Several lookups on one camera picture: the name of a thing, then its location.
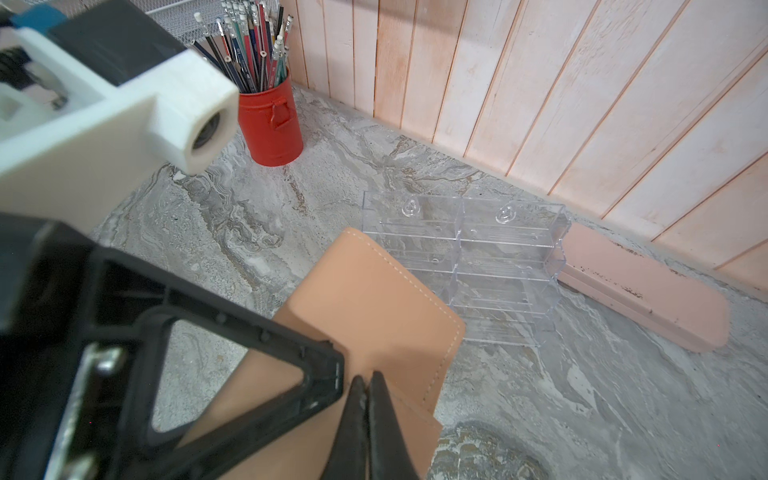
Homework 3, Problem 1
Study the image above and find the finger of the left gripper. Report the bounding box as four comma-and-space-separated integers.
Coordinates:
77, 248, 344, 479

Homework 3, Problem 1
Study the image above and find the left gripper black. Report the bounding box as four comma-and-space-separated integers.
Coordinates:
1, 213, 120, 479

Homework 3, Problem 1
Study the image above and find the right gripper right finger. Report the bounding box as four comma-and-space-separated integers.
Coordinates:
367, 371, 418, 480

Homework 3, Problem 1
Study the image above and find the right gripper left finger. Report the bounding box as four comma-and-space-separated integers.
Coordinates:
320, 375, 368, 480

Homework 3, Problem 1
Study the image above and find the clear acrylic organizer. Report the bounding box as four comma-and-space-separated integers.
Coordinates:
362, 192, 571, 347

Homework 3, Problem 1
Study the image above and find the red pen cup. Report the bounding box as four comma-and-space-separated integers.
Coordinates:
238, 77, 304, 167

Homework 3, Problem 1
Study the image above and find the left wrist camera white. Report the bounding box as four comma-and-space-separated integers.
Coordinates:
1, 1, 239, 233

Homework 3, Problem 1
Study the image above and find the white wire mesh shelf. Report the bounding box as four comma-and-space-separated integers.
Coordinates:
133, 0, 224, 44

